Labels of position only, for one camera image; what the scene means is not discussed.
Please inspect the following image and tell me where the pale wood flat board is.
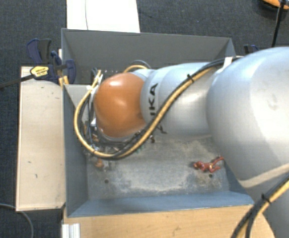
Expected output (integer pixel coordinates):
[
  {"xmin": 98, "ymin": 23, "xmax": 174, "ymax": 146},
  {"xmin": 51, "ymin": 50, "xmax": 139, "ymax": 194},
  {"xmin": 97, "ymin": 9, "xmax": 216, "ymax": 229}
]
[{"xmin": 15, "ymin": 66, "xmax": 67, "ymax": 212}]

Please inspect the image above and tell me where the grey metal bin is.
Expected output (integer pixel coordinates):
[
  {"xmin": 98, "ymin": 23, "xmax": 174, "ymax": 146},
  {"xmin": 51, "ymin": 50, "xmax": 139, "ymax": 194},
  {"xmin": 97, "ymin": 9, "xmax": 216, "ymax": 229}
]
[{"xmin": 61, "ymin": 28, "xmax": 256, "ymax": 219}]

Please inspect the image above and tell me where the red toy figure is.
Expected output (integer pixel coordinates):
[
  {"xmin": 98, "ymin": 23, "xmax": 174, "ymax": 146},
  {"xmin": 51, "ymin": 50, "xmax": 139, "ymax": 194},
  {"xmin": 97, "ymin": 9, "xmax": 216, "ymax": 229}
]
[{"xmin": 193, "ymin": 156, "xmax": 225, "ymax": 174}]

